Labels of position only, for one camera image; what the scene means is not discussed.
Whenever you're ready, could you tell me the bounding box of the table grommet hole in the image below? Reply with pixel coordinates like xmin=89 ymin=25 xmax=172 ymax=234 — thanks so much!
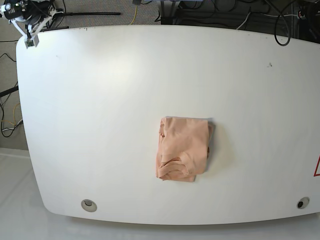
xmin=296 ymin=197 xmax=310 ymax=209
xmin=81 ymin=199 xmax=97 ymax=213

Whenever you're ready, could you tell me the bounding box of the red warning triangle sticker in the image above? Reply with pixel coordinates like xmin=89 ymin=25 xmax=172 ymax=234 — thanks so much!
xmin=313 ymin=157 xmax=320 ymax=177

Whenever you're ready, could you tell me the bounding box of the peach T-shirt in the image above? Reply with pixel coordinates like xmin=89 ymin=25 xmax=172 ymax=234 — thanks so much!
xmin=155 ymin=117 xmax=216 ymax=183

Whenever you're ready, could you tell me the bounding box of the left table grommet hole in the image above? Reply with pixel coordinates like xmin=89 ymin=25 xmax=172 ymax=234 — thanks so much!
xmin=81 ymin=199 xmax=97 ymax=213

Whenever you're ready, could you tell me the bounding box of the right table grommet hole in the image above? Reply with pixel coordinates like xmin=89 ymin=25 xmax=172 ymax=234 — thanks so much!
xmin=296 ymin=197 xmax=310 ymax=209

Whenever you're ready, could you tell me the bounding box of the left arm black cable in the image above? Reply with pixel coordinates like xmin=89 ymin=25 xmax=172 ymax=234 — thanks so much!
xmin=264 ymin=0 xmax=301 ymax=47

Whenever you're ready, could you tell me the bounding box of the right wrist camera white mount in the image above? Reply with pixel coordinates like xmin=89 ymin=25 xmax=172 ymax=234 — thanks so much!
xmin=8 ymin=7 xmax=65 ymax=49

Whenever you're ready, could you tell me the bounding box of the yellow cable on floor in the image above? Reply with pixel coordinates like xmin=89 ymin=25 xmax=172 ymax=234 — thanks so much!
xmin=129 ymin=3 xmax=140 ymax=26

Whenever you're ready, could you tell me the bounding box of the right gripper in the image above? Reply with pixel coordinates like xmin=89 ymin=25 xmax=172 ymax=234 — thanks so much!
xmin=0 ymin=0 xmax=57 ymax=25

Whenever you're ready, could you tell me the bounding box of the black tripod stand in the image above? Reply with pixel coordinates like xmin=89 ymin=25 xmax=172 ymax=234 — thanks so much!
xmin=45 ymin=1 xmax=121 ymax=29

